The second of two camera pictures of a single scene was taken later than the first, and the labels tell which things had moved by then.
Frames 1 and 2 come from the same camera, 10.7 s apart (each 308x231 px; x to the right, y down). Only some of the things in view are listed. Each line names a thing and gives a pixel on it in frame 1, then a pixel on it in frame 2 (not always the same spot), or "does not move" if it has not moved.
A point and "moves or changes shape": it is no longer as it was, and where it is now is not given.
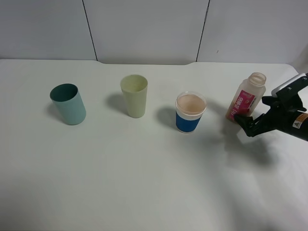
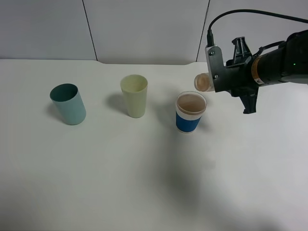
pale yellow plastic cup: (134, 87) does not move
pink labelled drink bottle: (248, 95) moves or changes shape
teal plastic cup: (68, 99) does not move
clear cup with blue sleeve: (189, 106) does not move
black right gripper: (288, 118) → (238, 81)
